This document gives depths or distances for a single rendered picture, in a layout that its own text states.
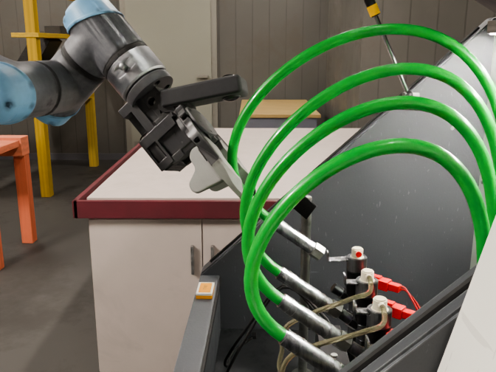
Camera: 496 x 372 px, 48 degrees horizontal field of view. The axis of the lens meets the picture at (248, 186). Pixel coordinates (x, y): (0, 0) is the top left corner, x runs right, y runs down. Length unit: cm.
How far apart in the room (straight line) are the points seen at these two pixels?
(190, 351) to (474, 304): 54
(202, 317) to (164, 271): 125
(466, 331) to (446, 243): 74
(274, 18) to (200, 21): 87
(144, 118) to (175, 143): 6
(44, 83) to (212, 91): 22
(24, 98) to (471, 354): 56
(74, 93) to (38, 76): 8
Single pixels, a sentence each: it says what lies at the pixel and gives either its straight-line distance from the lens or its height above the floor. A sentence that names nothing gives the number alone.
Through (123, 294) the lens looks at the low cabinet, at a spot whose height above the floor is 45.
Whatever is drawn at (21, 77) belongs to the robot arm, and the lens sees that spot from 74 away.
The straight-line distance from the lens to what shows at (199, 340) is 91.
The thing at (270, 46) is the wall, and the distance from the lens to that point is 690.
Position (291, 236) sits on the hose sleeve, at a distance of 78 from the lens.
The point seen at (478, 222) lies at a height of 124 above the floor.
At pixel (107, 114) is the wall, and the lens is 718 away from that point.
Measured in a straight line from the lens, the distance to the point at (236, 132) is 74.
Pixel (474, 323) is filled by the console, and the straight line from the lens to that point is 43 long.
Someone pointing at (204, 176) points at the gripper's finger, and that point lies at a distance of 73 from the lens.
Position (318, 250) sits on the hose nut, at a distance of 79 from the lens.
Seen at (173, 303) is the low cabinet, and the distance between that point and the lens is 227.
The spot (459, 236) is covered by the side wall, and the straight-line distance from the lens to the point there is 118.
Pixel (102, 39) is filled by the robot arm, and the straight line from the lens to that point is 81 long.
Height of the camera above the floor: 140
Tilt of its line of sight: 14 degrees down
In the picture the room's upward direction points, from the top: straight up
